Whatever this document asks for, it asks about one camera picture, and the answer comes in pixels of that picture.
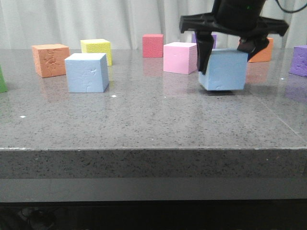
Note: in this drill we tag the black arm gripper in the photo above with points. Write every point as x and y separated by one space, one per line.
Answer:
233 17

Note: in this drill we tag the light blue foam cube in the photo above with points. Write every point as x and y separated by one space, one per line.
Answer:
226 70
87 72

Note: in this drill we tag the purple foam cube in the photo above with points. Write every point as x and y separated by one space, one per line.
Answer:
193 39
299 61

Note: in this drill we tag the smooth orange foam cube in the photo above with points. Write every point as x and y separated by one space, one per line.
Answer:
265 54

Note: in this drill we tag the pink foam cube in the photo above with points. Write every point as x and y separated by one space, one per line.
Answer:
180 57

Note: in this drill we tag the purple foam cube at right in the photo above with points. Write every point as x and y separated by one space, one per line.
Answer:
299 61

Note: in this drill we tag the red foam cube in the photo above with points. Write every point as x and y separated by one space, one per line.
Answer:
152 45

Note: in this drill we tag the yellow foam cube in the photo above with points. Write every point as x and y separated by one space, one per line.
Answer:
97 46

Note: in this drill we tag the rough orange foam cube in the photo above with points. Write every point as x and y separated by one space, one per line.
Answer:
49 59

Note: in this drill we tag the white curtain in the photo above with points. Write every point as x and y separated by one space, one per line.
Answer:
24 23

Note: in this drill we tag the green foam cube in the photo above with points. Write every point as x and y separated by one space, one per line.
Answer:
3 87

